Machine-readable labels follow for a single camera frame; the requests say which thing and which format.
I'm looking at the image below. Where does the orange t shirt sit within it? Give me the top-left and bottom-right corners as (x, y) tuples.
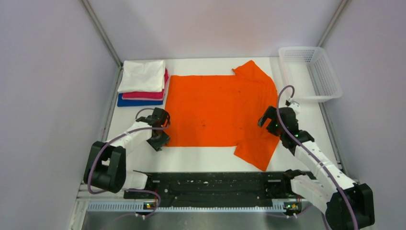
(165, 60), (279, 171)

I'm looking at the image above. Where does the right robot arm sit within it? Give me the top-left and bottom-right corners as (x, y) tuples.
(258, 103), (375, 230)

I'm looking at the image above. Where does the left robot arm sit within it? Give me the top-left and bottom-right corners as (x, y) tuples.
(83, 107), (170, 198)

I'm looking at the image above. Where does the pink folded t shirt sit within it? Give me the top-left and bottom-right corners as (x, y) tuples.
(120, 69), (169, 101)

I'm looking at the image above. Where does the blue folded t shirt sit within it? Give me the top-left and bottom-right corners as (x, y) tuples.
(117, 93), (164, 107)

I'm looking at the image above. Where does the white folded t shirt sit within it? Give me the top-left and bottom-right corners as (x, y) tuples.
(118, 60), (166, 93)

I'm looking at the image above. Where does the white plastic basket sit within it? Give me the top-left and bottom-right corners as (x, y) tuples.
(278, 46), (343, 103)

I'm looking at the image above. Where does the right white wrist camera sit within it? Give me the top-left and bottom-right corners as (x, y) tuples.
(285, 99), (301, 115)

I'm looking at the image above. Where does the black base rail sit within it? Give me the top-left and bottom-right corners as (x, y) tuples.
(93, 171), (347, 209)

